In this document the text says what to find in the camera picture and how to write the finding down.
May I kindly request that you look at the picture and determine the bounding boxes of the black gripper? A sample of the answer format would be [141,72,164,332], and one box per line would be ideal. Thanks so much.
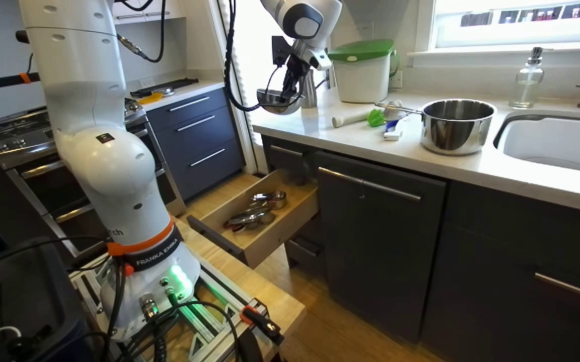
[281,53,309,100]

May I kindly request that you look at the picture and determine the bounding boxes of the stainless steel mixing bowl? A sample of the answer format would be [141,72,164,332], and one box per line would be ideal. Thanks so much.
[255,89,299,115]

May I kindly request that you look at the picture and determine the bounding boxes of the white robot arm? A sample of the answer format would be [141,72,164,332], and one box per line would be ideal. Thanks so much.
[17,0,200,339]

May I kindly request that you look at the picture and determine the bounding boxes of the white bin with green lid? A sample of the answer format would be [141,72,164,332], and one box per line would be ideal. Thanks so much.
[328,38,394,105]

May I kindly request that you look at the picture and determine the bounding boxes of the green dish brush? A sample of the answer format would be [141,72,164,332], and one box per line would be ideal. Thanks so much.
[331,100,412,140]

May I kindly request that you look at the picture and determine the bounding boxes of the blue drawer cabinet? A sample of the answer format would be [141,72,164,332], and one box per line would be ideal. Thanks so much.
[146,89,244,199]

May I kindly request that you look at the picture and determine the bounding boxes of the nested steel measuring cups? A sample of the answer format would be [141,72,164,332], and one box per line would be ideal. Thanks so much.
[252,190,287,208]

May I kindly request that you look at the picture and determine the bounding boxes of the glass pot lid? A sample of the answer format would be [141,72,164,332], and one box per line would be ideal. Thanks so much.
[223,211,275,231]

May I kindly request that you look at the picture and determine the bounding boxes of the open wooden drawer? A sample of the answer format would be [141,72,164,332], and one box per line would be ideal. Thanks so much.
[186,170,317,266]

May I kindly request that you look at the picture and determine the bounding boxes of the stainless steel saucepan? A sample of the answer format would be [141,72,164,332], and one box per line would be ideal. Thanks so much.
[420,98,494,156]

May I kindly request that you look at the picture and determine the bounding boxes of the clear soap dispenser bottle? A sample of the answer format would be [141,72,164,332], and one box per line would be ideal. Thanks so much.
[509,46,544,108]

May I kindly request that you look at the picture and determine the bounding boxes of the stove with oven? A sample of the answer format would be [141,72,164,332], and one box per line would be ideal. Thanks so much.
[0,97,177,258]

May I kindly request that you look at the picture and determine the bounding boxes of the dark lower kitchen cabinet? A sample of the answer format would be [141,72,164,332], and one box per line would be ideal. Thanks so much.
[266,136,580,362]

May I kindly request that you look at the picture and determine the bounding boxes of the kitchen sink basin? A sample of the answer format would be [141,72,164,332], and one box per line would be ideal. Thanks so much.
[493,112,580,170]

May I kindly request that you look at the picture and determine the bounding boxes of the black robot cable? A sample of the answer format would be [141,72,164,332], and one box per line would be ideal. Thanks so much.
[219,0,262,112]

